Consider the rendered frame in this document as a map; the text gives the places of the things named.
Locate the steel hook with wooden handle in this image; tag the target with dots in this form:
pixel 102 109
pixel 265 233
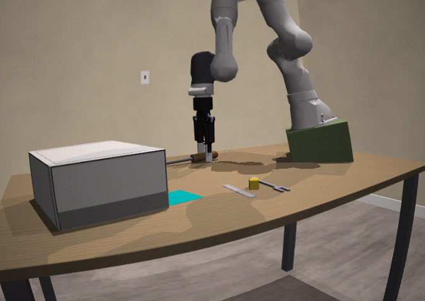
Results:
pixel 194 158

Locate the small yellow cube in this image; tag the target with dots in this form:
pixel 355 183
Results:
pixel 254 183

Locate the teal square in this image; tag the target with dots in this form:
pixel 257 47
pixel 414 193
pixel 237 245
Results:
pixel 176 197

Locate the grey flat bar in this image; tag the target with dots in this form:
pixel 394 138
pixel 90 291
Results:
pixel 239 191

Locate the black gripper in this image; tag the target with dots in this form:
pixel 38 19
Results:
pixel 204 126

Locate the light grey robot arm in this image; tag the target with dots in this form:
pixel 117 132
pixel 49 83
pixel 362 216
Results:
pixel 292 43

